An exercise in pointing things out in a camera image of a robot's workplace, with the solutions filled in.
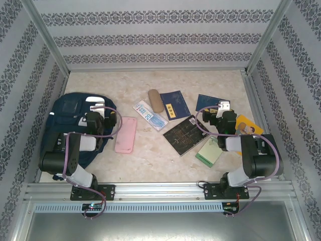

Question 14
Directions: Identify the brown glasses case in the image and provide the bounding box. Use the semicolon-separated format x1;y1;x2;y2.
147;89;165;113

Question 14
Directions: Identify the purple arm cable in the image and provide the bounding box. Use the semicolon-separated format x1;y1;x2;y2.
195;105;283;218
61;105;123;219

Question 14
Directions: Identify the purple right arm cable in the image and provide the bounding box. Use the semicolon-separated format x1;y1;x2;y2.
195;105;283;218

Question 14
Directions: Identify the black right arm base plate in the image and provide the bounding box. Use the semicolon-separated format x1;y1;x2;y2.
203;182;250;201

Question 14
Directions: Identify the green notepad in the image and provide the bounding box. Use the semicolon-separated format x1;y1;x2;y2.
195;137;224;168

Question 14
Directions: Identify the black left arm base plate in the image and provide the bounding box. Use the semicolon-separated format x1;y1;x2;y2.
70;184;116;201

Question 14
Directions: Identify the aluminium mounting rail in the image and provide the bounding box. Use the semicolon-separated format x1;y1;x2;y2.
24;182;294;201

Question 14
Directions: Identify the blue book with yellow label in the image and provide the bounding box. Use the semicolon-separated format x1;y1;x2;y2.
195;93;224;114
159;90;192;122

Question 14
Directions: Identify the black book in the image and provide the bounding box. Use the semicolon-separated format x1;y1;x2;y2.
163;114;214;157

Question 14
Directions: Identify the aluminium frame crossbar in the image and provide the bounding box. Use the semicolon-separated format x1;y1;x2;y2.
67;66;249;73

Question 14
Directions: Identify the grey metal panel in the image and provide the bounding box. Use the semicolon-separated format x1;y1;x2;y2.
15;200;309;241

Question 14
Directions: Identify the navy blue backpack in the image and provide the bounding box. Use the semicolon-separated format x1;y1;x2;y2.
39;92;118;181

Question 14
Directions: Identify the clear ruler set package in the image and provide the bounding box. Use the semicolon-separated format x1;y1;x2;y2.
132;99;169;132

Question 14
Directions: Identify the pink pencil case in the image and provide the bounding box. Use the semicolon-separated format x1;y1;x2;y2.
114;116;137;154

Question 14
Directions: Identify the aluminium side rail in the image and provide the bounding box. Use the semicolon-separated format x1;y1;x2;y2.
240;70;286;181

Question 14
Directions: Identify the slotted grey cable duct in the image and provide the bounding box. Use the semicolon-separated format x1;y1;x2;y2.
34;202;224;213

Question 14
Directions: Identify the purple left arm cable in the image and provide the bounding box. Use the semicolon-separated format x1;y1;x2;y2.
61;105;123;219

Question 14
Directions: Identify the aluminium frame post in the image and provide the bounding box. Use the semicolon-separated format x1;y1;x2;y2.
245;0;294;75
20;0;70;74

